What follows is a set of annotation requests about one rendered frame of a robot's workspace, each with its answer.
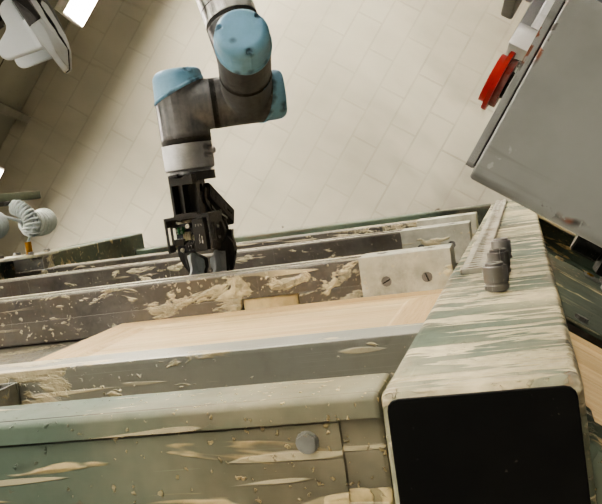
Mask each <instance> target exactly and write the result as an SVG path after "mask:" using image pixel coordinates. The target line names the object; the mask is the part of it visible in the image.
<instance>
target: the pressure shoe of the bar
mask: <svg viewBox="0 0 602 504"><path fill-rule="evenodd" d="M297 304H300V299H299V293H294V294H285V295H277V296H268V297H259V298H250V299H244V308H245V310H251V309H260V308H270V307H279V306H288V305H297Z"/></svg>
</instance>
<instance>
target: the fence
mask: <svg viewBox="0 0 602 504"><path fill-rule="evenodd" d="M422 325H423V323H414V324H404V325H394V326H384V327H374V328H364V329H354V330H344V331H334V332H324V333H314V334H304V335H294V336H284V337H274V338H264V339H254V340H244V341H234V342H224V343H214V344H204V345H194V346H184V347H174V348H164V349H154V350H144V351H134V352H124V353H114V354H104V355H94V356H84V357H74V358H64V359H54V360H44V361H34V362H24V363H14V364H4V365H0V384H3V383H14V382H17V383H18V388H19V394H20V399H21V405H24V404H36V403H47V402H59V401H70V400H82V399H93V398H104V397H116V396H127V395H139V394H150V393H162V392H173V391H184V390H196V389H207V388H219V387H230V386H242V385H253V384H264V383H276V382H287V381H299V380H310V379H322V378H333V377H344V376H356V375H367V374H379V373H388V374H389V375H390V377H391V379H392V377H393V376H394V374H395V372H396V370H397V369H398V367H399V365H400V363H401V362H402V360H403V358H404V356H405V355H406V353H407V351H408V349H409V348H410V346H411V344H412V343H413V341H414V339H415V337H416V336H417V334H418V332H419V330H420V329H421V327H422Z"/></svg>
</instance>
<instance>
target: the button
mask: <svg viewBox="0 0 602 504"><path fill-rule="evenodd" d="M515 55H516V53H515V52H513V51H511V52H510V53H509V55H508V56H506V55H504V54H502V55H501V56H500V58H499V59H498V61H497V63H496V64H495V66H494V68H493V70H492V71H491V73H490V75H489V77H488V79H487V81H486V83H485V85H484V87H483V89H482V91H481V93H480V95H479V98H478V100H480V101H482V102H483V103H482V105H481V109H483V110H486V109H487V107H488V106H489V105H490V106H492V107H495V105H496V104H497V102H498V100H499V99H500V98H502V96H503V95H504V93H505V91H506V89H507V87H508V85H509V84H510V82H511V80H512V78H513V76H514V74H515V72H514V71H515V69H516V67H517V65H518V61H516V60H514V58H515Z"/></svg>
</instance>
